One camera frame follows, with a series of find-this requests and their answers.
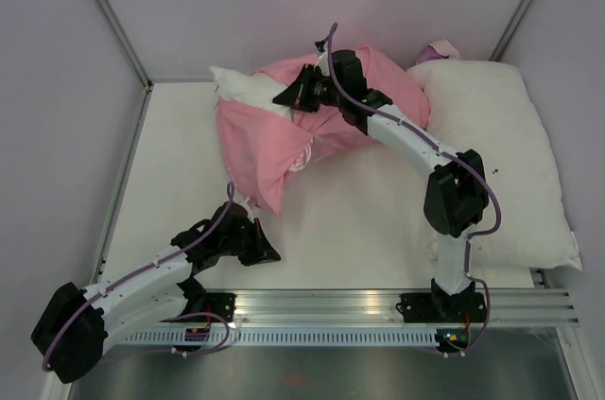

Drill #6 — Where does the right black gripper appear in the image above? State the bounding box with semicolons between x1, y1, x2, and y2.
275;63;346;113

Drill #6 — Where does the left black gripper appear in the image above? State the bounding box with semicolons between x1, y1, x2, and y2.
220;217;281;267

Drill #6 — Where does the pink pillowcase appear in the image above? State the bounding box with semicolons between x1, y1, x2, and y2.
215;43;431;217

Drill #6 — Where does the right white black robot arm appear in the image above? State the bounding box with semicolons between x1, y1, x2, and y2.
272;50;489;321

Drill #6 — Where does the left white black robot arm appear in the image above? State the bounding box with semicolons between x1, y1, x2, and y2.
31;205;281;384

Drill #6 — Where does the pink purple cloth behind pillow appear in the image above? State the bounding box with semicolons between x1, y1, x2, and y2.
415;39;461;64

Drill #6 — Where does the large white bare pillow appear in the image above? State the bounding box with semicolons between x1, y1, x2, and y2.
408;60;582;270

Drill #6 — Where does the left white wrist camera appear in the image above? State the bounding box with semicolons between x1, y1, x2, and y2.
237;199;258;221

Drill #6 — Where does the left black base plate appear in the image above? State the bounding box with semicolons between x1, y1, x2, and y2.
202;292;236;322

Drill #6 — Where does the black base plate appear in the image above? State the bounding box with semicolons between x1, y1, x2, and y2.
202;292;236;322
395;292;487;324

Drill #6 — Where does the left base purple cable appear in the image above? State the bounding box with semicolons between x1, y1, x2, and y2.
103;312;233;363

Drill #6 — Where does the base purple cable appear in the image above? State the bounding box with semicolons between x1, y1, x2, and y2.
103;312;233;363
439;276;493;358

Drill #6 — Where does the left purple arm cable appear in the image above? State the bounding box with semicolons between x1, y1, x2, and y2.
42;181;237;372

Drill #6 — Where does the white slotted cable duct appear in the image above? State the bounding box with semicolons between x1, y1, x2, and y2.
123;326;438;347

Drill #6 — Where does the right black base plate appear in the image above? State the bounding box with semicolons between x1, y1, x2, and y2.
395;292;487;324

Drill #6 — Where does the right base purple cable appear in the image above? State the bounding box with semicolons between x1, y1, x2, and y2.
439;276;493;358

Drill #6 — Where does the left aluminium corner post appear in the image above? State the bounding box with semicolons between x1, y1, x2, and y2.
93;0;152;91

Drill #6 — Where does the aluminium corner post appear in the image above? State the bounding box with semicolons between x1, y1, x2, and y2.
93;0;152;91
490;0;568;59

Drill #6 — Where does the right aluminium corner post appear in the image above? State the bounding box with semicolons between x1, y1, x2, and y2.
490;0;568;59

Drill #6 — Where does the aluminium mounting rail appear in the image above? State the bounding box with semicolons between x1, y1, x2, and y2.
232;288;579;328

